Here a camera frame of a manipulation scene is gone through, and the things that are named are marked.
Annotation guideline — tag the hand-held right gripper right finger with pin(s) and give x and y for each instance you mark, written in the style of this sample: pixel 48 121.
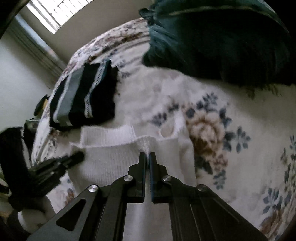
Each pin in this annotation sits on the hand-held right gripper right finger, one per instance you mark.
pixel 151 162

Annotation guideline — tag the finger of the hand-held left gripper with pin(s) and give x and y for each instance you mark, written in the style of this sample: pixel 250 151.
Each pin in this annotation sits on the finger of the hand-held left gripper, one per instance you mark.
pixel 69 160

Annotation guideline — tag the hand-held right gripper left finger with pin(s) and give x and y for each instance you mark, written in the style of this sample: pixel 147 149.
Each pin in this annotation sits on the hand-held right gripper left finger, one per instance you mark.
pixel 143 162

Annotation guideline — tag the white knit sweater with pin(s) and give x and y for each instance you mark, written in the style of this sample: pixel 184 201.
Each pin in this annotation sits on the white knit sweater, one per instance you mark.
pixel 108 157

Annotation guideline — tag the person's left forearm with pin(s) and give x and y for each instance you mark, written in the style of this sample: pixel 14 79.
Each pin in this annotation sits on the person's left forearm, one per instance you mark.
pixel 34 215

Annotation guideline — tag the dark hanging clothes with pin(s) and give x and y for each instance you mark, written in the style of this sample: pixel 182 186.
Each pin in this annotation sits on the dark hanging clothes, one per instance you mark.
pixel 29 129

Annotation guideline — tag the black grey striped folded sweater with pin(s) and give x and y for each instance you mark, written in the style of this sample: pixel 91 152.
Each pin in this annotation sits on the black grey striped folded sweater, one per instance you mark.
pixel 101 99

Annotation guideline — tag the floral bed sheet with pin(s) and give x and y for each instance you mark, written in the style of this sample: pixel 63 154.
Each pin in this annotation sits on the floral bed sheet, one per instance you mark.
pixel 231 162

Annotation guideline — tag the green striped curtain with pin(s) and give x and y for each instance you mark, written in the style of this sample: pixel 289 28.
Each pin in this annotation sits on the green striped curtain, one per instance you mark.
pixel 39 48

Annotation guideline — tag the dark green quilt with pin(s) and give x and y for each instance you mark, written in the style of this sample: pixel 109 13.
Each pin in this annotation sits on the dark green quilt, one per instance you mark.
pixel 219 51

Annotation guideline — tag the barred window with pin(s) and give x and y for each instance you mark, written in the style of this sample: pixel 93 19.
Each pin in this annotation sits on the barred window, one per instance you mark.
pixel 53 14

